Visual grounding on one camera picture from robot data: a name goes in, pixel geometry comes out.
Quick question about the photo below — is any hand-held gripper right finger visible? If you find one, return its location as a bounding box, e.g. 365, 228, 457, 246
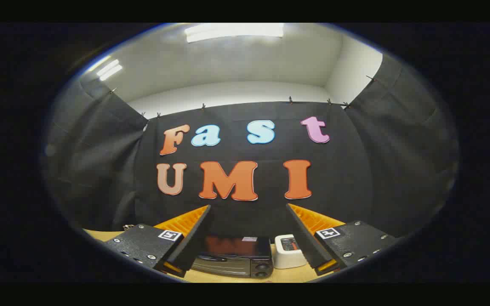
286, 203, 401, 276

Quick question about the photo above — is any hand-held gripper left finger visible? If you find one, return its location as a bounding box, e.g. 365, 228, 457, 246
103, 205, 211, 279

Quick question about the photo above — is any black toaster oven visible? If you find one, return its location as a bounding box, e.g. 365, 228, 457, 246
190, 235, 274, 279

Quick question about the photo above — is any white slot toaster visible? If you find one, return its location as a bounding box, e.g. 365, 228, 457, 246
274, 234, 308, 269

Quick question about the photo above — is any small ceiling light panel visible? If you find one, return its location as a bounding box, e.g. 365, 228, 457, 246
96, 59, 123, 82

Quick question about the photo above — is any large ceiling light panel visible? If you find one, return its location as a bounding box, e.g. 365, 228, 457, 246
184, 23, 285, 43

